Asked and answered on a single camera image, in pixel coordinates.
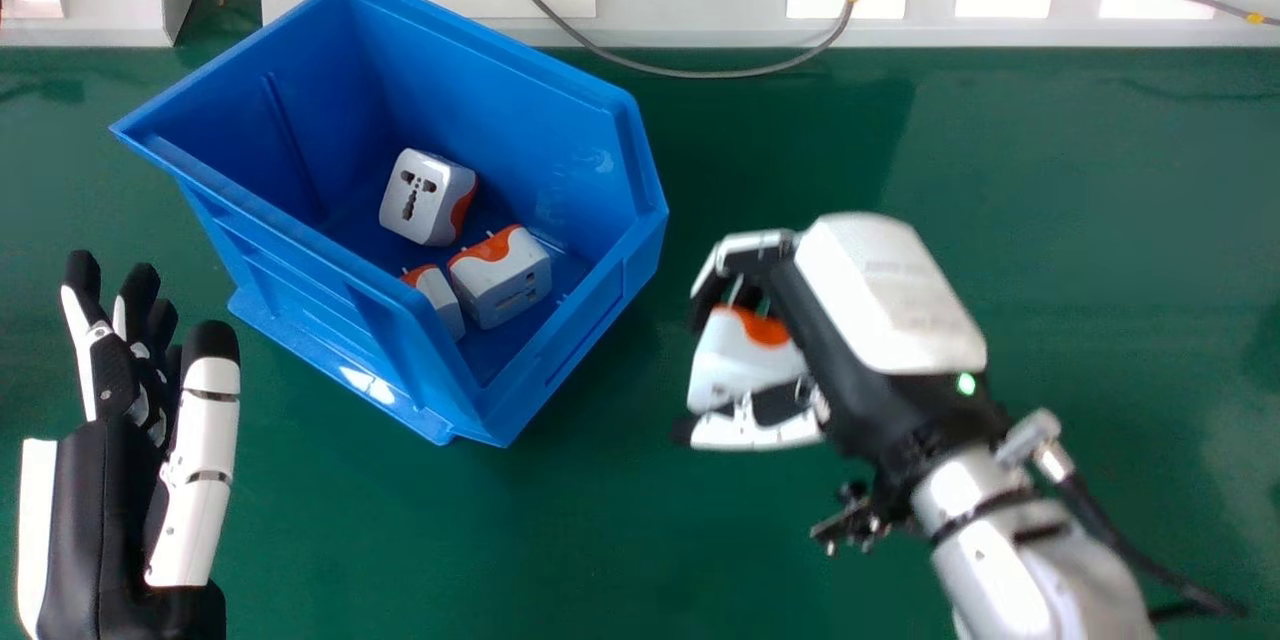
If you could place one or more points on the blue plastic bin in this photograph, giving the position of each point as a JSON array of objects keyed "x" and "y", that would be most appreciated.
[{"x": 330, "y": 160}]

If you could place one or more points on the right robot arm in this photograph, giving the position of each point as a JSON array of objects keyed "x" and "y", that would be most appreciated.
[{"x": 1020, "y": 550}]

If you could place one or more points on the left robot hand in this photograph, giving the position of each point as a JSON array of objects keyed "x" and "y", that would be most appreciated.
[{"x": 95, "y": 510}]

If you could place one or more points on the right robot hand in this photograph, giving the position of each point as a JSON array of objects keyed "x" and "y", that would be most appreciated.
[{"x": 880, "y": 340}]

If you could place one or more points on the white-and-orange plug adapter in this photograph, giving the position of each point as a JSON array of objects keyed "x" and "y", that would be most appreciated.
[
  {"x": 500, "y": 275},
  {"x": 735, "y": 360},
  {"x": 440, "y": 298},
  {"x": 425, "y": 198}
]

